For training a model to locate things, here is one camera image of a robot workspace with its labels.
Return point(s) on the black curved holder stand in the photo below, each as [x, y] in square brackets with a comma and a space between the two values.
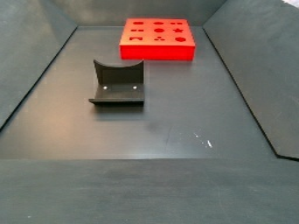
[121, 84]

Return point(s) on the red shape sorter block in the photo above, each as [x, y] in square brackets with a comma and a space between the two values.
[157, 39]

